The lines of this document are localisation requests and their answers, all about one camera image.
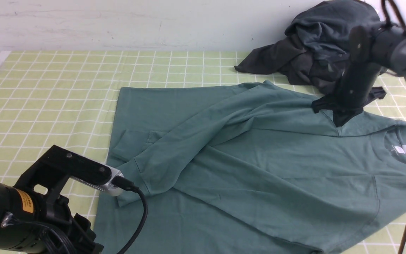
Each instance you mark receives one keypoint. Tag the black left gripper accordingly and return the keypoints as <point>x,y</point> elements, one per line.
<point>62,232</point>

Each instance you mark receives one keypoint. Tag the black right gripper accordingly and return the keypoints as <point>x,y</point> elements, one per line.
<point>352,93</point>

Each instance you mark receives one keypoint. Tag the green long-sleeved shirt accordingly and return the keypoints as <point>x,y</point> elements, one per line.
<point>251,169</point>

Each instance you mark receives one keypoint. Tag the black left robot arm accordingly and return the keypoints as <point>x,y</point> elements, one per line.
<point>16,212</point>

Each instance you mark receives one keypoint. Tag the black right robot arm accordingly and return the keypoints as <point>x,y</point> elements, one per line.
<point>372,48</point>

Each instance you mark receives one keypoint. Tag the dark grey crumpled garment pile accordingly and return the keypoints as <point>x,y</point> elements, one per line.
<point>315,51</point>

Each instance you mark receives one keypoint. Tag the green white checkered tablecloth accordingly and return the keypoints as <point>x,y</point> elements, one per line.
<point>68,98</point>

